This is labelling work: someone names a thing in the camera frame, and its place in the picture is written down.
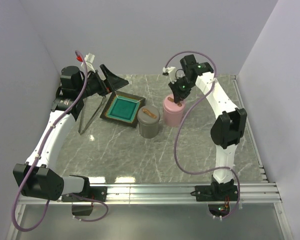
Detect purple cable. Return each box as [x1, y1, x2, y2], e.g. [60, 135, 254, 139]
[11, 49, 109, 232]
[166, 51, 241, 220]

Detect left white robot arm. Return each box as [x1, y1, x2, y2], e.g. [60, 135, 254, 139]
[13, 64, 129, 201]

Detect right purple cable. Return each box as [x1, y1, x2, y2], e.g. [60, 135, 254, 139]
[166, 51, 241, 220]

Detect grey round lid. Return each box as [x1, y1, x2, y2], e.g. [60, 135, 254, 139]
[137, 105, 160, 126]

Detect pink cylindrical container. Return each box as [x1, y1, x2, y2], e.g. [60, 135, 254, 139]
[163, 109, 183, 127]

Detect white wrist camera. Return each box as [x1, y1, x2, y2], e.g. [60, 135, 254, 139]
[162, 66, 177, 84]
[76, 52, 96, 73]

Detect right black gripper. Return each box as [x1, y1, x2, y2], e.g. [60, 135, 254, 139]
[167, 77, 194, 104]

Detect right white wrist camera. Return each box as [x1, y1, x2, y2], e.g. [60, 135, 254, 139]
[162, 66, 177, 84]

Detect aluminium mounting rail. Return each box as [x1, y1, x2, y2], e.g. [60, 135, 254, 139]
[7, 182, 293, 240]

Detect pink round lid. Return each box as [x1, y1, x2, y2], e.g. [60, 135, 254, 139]
[163, 94, 186, 114]

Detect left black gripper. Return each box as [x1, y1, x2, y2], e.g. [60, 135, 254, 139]
[77, 64, 129, 99]

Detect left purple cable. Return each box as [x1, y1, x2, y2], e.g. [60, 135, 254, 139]
[11, 49, 109, 232]

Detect grey cylindrical container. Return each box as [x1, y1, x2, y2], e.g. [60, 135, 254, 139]
[138, 121, 159, 139]

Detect metal serving tongs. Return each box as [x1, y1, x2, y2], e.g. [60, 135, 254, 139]
[78, 94, 107, 136]

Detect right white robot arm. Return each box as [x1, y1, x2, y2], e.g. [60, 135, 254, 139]
[162, 51, 247, 200]

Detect square teal ceramic plate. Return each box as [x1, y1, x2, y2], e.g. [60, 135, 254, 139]
[100, 90, 146, 128]

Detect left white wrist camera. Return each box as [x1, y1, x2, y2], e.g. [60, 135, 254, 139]
[76, 52, 96, 73]

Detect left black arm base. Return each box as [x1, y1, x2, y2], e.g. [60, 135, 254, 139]
[61, 186, 109, 222]

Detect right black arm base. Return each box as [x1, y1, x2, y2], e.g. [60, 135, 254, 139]
[189, 184, 241, 217]

